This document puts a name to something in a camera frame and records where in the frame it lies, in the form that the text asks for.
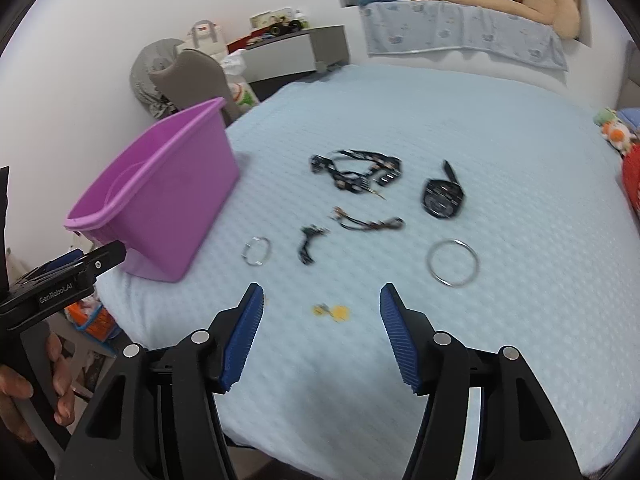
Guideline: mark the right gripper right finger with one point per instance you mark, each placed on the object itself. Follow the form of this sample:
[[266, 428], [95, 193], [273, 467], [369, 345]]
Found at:
[[520, 436]]

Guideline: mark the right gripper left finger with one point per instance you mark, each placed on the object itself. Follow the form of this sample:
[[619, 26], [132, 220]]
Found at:
[[154, 415]]

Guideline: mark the large silver bangle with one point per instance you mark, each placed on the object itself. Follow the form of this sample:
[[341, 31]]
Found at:
[[435, 248]]

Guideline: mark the gold earrings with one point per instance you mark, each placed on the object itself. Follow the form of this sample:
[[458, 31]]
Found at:
[[339, 313]]

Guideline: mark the black wrist watch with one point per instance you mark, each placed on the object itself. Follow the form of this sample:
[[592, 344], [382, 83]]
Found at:
[[443, 199]]

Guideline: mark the person's left hand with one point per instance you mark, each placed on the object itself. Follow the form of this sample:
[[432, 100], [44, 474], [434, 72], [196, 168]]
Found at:
[[16, 387]]

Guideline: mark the orange bag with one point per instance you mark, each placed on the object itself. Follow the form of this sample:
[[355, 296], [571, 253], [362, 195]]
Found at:
[[95, 322]]

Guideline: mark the purple plastic bin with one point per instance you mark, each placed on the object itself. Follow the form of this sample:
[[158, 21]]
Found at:
[[161, 195]]

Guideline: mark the light blue bed cover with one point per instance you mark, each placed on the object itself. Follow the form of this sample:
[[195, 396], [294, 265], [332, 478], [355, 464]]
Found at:
[[328, 209]]

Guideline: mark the grey chair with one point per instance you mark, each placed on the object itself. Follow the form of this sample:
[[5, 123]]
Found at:
[[195, 78]]

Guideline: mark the grey cloth on chair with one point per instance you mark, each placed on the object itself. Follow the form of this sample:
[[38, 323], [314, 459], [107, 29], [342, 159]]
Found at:
[[153, 58]]

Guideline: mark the red patterned pillow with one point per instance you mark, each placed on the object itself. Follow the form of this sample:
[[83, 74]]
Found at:
[[631, 176]]

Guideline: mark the white tote bag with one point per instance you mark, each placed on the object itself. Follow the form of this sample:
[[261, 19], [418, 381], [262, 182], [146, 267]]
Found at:
[[206, 37]]

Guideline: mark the small plush toys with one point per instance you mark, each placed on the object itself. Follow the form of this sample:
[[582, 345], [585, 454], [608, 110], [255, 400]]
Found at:
[[619, 134]]

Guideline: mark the grey white desk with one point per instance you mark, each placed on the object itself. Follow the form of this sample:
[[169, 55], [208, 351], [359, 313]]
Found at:
[[272, 64]]

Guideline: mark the toy truck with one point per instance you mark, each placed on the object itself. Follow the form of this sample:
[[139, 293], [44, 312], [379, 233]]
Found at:
[[283, 26]]

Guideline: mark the grey headboard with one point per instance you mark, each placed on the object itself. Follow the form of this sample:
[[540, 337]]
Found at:
[[629, 95]]

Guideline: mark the pale blue patterned blanket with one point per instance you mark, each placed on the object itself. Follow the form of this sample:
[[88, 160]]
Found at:
[[406, 27]]

